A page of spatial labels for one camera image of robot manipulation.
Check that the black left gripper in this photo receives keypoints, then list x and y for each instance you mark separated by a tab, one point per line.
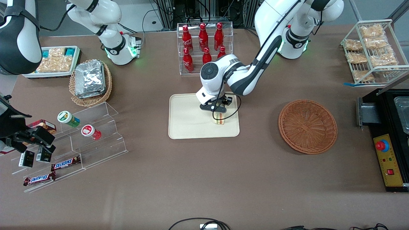
226	101

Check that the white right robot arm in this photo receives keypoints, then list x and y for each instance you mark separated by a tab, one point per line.
110	35

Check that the clear bag of pastry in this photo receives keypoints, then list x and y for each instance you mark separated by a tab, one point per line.
377	42
383	59
372	31
356	57
353	45
363	75

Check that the clear acrylic stepped stand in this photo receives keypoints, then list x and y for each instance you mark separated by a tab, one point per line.
102	150

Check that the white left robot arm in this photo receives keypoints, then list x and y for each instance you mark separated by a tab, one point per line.
271	19

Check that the round brown wicker basket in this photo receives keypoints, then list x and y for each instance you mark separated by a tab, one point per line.
306	127

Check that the red cola bottle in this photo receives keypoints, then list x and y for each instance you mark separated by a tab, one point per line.
221	51
187	40
188	61
207	57
219	37
203	37

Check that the clear acrylic bottle rack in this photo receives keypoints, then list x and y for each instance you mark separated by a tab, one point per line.
180	48

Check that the white rectangular snack tray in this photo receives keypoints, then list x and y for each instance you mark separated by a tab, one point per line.
28	75

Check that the green cup with white lid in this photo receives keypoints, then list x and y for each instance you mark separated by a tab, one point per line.
67	118

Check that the beige plastic tray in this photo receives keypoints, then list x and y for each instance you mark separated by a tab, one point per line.
188	118

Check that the small black box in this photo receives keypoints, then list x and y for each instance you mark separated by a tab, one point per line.
26	158
43	156

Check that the red emergency stop button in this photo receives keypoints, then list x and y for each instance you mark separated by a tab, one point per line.
381	146

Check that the grey aluminium bar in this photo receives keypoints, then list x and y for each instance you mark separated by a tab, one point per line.
394	83

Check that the triangular sandwich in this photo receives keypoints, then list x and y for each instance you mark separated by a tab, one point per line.
219	120

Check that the clear metal pan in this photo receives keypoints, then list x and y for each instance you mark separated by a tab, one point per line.
402	111

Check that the clear-wrapped snack pack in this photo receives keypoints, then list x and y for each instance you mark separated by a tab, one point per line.
52	65
59	52

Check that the blue tape strip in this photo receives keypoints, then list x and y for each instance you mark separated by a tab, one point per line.
349	84

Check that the grey metal bracket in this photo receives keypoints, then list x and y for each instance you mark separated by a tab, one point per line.
367	114

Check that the light tan wicker basket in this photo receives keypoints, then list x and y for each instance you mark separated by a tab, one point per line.
92	101

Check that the black appliance housing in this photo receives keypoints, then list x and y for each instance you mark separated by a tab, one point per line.
386	111

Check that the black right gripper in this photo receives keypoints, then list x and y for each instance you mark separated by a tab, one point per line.
9	125

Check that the red cup with white lid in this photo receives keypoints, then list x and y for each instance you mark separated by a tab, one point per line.
90	132

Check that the aluminium frame structure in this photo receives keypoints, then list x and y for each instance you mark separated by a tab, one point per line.
166	12

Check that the brown red carton box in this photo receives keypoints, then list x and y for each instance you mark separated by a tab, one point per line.
44	124

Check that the yellow control panel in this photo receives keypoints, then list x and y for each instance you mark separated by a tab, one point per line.
391	166

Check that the silver foil packet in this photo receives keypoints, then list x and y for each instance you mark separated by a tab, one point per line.
90	78

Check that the brown chocolate bar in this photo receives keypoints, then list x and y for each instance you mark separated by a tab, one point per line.
65	163
39	179

